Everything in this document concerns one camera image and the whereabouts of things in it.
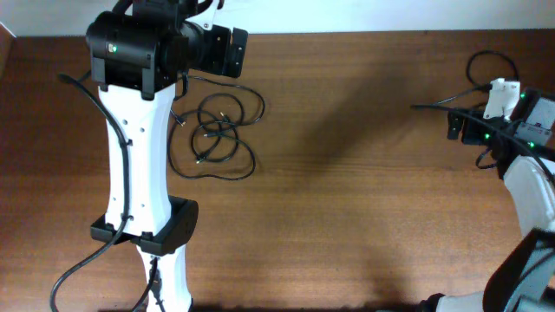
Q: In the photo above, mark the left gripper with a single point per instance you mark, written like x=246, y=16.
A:
x=222, y=44

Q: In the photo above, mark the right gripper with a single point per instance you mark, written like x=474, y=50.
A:
x=453, y=126

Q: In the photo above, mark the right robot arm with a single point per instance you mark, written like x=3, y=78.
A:
x=516, y=134

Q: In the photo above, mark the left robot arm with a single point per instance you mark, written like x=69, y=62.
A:
x=141, y=54

